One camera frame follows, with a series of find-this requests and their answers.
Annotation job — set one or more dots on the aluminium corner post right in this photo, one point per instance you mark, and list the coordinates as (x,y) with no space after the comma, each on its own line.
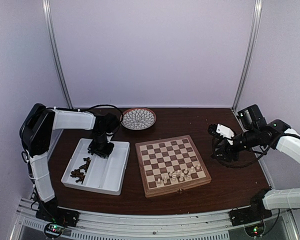
(253,36)

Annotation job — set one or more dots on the aluminium corner post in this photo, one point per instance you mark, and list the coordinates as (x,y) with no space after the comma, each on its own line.
(253,36)
(46,5)

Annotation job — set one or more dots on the aluminium corner post left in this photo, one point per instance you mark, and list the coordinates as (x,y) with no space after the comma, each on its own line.
(46,5)

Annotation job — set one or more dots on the white compartment tray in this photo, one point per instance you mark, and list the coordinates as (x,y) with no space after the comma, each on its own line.
(104,175)

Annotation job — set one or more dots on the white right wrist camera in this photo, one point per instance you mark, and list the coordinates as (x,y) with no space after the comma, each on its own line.
(219,130)

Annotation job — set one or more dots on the pile of dark chess pieces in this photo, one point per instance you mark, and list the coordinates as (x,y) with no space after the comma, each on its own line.
(80,173)

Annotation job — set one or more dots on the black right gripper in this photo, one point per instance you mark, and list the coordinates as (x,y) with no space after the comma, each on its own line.
(226,150)

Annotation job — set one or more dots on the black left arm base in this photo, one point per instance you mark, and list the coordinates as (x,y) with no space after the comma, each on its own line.
(58,219)

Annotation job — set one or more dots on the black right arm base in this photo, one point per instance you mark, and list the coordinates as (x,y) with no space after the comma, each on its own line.
(252,217)

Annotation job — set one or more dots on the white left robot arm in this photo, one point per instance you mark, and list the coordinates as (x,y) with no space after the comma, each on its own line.
(36,132)

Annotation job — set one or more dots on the white chess king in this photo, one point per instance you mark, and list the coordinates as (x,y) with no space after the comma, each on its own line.
(173,177)

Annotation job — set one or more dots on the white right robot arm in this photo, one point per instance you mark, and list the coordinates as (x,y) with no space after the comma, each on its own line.
(276,135)

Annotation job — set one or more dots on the floral patterned ceramic plate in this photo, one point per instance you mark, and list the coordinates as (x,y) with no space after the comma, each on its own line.
(138,119)

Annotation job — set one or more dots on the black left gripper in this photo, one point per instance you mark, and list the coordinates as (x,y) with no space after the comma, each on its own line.
(103,153)

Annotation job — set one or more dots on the wooden chess board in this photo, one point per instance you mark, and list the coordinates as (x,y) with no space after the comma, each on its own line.
(158,158)

